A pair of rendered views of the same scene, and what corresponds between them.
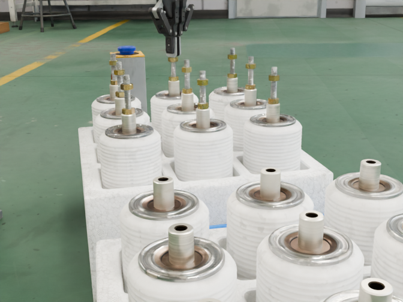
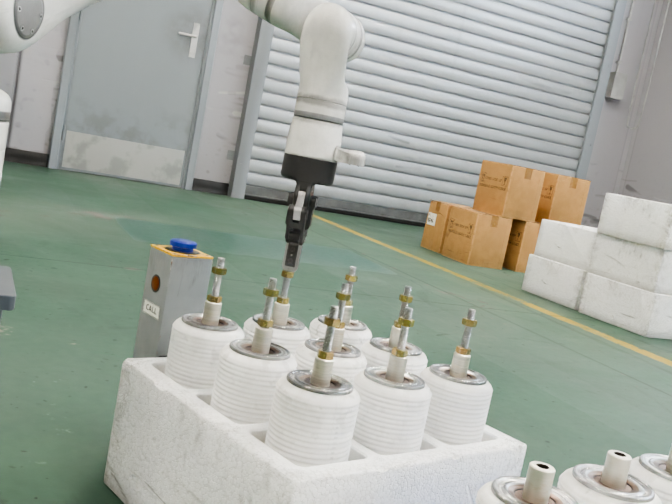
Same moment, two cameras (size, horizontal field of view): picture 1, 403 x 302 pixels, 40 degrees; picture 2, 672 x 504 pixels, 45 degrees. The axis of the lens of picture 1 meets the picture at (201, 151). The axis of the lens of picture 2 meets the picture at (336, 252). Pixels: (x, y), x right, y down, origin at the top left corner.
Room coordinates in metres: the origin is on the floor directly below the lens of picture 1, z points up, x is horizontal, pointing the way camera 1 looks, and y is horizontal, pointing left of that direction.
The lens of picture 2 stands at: (0.05, 0.54, 0.51)
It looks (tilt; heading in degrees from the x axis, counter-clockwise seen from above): 7 degrees down; 332
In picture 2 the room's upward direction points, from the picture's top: 11 degrees clockwise
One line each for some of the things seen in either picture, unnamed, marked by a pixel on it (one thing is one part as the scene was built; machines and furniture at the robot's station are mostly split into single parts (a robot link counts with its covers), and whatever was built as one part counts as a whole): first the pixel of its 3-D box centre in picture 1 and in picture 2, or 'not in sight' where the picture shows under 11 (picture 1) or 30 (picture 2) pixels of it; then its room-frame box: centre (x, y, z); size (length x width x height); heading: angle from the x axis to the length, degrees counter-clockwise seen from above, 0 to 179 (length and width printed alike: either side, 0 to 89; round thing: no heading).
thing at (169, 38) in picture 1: (167, 40); (292, 249); (1.06, 0.06, 0.36); 0.03 x 0.01 x 0.05; 150
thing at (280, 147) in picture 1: (271, 172); (443, 441); (0.88, -0.12, 0.16); 0.10 x 0.10 x 0.18
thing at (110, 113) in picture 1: (122, 113); (260, 350); (0.94, 0.14, 0.25); 0.08 x 0.08 x 0.01
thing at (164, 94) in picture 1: (174, 95); (278, 322); (1.08, 0.05, 0.25); 0.08 x 0.08 x 0.01
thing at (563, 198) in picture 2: not in sight; (554, 199); (3.85, -2.93, 0.45); 0.30 x 0.24 x 0.30; 174
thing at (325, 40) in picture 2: not in sight; (326, 63); (1.07, 0.06, 0.62); 0.09 x 0.07 x 0.15; 136
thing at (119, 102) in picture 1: (121, 106); (261, 340); (0.94, 0.14, 0.26); 0.02 x 0.02 x 0.03
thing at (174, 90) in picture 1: (174, 88); (280, 314); (1.08, 0.05, 0.26); 0.02 x 0.02 x 0.03
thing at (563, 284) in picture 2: not in sight; (582, 284); (2.90, -2.35, 0.09); 0.39 x 0.39 x 0.18; 87
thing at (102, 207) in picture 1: (189, 192); (309, 464); (0.97, 0.02, 0.09); 0.39 x 0.39 x 0.18; 13
